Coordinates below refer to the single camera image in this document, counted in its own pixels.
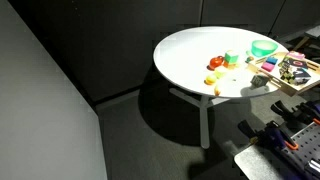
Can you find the gray toy block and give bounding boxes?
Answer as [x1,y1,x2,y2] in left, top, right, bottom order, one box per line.
[250,73,271,89]

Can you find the light green toy block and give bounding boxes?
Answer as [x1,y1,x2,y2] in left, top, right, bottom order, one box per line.
[213,65,230,80]

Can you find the orange toy block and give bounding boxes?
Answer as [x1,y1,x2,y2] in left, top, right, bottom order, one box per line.
[222,59,239,70]

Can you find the pink toy block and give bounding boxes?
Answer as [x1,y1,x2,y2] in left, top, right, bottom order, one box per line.
[260,61,275,73]

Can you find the blue toy block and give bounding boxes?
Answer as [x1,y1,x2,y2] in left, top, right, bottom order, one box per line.
[265,55,279,66]

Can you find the orange round toy fruit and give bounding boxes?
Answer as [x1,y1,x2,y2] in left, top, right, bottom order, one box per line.
[204,74,218,86]

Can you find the yellow toy banana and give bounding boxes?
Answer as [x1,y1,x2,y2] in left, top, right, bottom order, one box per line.
[213,83,223,97]

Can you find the red toy tomato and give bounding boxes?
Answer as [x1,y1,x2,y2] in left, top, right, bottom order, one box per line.
[208,55,225,71]

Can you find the green plastic bowl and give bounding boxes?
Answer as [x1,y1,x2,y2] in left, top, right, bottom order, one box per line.
[250,39,279,58]

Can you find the wooden tray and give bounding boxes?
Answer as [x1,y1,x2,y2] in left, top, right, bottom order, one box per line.
[246,51,320,98]

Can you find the purple clamp orange tips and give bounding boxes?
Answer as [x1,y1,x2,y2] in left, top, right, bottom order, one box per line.
[236,118,300,152]

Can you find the gray metal plate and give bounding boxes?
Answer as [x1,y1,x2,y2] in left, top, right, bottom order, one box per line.
[233,144,295,180]

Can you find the black spring clamp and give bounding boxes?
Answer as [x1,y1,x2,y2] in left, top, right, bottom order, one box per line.
[270,100,301,123]

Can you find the black fabric cube red letter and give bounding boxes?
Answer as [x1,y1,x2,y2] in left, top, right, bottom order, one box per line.
[278,56,310,77]

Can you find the black fabric cube white letter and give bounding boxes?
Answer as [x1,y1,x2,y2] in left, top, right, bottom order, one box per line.
[283,67,313,86]

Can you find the purple spring clamp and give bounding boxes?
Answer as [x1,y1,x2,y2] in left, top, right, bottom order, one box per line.
[296,99,320,127]

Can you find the gray stand wooden leg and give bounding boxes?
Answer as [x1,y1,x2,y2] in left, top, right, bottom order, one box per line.
[292,24,320,52]

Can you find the white table pedestal base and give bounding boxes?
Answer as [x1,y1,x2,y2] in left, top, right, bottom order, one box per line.
[169,87,232,150]

